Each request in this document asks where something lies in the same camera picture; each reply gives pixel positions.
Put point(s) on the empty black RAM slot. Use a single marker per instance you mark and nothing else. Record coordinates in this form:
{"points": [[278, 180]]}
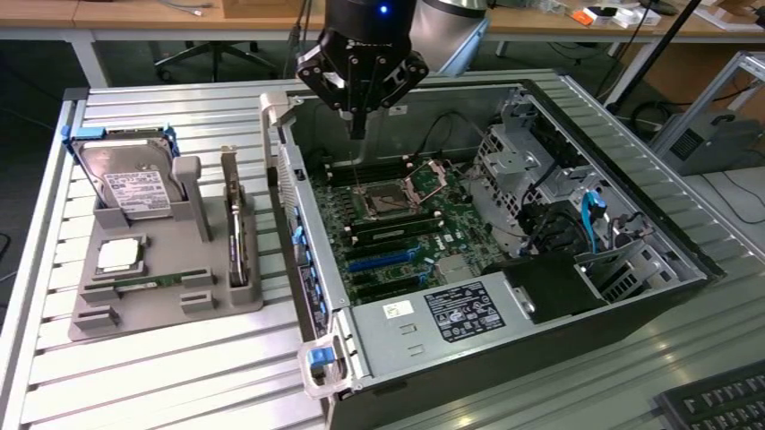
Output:
{"points": [[370, 179], [365, 168]]}

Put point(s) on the black office chair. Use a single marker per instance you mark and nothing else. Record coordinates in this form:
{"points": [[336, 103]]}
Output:
{"points": [[215, 54]]}

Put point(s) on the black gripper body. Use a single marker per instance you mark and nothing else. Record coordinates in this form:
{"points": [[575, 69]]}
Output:
{"points": [[368, 22]]}

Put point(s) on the silver disk bay cage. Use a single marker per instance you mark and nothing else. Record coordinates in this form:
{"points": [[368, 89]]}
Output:
{"points": [[508, 161]]}

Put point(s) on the silver perforated disk bay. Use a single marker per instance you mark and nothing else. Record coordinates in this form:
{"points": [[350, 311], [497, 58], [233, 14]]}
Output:
{"points": [[628, 277]]}

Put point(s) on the black plastic shroud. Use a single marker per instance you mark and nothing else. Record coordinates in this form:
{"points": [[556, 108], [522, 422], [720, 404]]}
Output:
{"points": [[538, 286]]}

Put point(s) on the black open PC case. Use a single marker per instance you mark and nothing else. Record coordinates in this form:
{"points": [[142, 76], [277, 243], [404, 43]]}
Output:
{"points": [[538, 358]]}

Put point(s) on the CPU socket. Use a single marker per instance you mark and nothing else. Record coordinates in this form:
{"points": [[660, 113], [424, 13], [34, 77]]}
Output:
{"points": [[385, 201]]}

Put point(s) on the brown cardboard box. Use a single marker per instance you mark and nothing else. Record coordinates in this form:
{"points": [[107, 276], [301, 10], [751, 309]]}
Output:
{"points": [[741, 8]]}

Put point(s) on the silver chipset heat sink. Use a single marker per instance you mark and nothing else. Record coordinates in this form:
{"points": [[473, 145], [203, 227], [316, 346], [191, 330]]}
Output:
{"points": [[456, 270]]}

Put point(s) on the black expansion slot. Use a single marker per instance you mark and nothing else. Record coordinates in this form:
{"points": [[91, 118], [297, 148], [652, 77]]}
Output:
{"points": [[389, 289], [377, 250]]}

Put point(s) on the gray power supply unit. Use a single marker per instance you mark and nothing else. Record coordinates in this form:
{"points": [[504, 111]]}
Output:
{"points": [[382, 345]]}

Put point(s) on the black RAM stick with label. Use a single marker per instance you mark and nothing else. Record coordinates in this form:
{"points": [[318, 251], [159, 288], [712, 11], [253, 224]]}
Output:
{"points": [[394, 230]]}

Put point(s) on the thin locking lever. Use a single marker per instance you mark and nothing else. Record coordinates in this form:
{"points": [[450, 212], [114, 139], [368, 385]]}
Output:
{"points": [[357, 177]]}

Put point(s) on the small black device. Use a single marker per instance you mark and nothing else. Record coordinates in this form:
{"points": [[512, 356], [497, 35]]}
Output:
{"points": [[660, 5]]}

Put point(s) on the aluminium profile frame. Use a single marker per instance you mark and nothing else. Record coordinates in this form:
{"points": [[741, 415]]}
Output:
{"points": [[721, 85]]}

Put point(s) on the metal socket cover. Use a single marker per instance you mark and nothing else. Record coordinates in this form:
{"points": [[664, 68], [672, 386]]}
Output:
{"points": [[432, 181]]}

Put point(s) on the blue expansion slot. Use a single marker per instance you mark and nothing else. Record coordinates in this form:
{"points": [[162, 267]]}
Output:
{"points": [[380, 262]]}

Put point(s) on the black stand pole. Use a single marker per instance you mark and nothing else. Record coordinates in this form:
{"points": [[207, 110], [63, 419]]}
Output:
{"points": [[664, 40]]}

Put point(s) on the silver CPU chip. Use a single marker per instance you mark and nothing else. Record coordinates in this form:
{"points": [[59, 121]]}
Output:
{"points": [[119, 256]]}

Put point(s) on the blue case latch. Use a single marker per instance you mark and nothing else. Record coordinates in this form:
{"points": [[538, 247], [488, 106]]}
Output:
{"points": [[318, 358]]}

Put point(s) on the green RAM stick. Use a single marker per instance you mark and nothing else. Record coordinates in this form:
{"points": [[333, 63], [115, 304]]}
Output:
{"points": [[150, 281]]}

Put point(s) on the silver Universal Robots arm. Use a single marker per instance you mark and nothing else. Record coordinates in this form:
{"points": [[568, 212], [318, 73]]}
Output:
{"points": [[445, 27]]}

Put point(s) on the orange and white box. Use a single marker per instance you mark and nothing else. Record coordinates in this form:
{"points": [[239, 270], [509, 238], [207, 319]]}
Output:
{"points": [[583, 18]]}

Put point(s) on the gray parts rack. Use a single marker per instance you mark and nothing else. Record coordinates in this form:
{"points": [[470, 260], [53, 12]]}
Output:
{"points": [[167, 251]]}

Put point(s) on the hard disk in blue carrier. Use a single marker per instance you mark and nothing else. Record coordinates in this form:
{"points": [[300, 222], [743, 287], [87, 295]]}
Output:
{"points": [[119, 165]]}

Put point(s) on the black keyboard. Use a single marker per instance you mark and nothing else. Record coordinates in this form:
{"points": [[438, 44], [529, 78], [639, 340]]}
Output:
{"points": [[723, 403]]}

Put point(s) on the green motherboard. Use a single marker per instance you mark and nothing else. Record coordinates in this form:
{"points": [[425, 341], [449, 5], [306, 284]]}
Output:
{"points": [[460, 224]]}

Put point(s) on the black graphics card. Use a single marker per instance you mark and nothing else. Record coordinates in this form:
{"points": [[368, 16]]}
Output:
{"points": [[239, 233]]}

